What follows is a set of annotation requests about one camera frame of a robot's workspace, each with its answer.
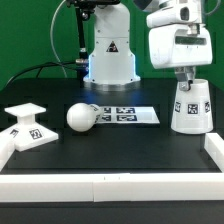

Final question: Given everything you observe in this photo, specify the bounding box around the white left rail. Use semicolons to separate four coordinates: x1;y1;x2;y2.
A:
0;135;15;171

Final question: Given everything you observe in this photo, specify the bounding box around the white lamp base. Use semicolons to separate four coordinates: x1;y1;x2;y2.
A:
0;103;59;152

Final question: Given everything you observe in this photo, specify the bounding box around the black cable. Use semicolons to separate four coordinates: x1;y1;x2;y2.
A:
5;61;89;87

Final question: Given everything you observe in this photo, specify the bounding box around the white lamp bulb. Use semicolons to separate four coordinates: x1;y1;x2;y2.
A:
67;103;103;132

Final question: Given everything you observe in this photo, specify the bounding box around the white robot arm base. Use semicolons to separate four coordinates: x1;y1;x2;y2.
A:
83;3;140;91

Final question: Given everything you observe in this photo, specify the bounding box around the white right rail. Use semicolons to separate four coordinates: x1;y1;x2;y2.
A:
204;133;224;173

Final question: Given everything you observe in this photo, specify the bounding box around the white marker sheet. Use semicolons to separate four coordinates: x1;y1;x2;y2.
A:
99;106;160;124

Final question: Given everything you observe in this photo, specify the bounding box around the white rail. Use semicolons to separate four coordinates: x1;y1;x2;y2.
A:
0;173;224;203
0;135;15;171
204;133;224;173

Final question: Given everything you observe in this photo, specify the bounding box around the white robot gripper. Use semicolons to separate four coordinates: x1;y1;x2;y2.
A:
146;9;212;91

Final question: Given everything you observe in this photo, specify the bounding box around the grey cable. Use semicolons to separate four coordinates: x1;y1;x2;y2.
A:
49;0;69;79

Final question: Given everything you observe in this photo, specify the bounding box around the white front rail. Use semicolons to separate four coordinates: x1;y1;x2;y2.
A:
0;173;224;203

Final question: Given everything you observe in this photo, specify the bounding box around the white lamp shade cone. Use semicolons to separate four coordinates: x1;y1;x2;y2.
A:
171;79;213;134

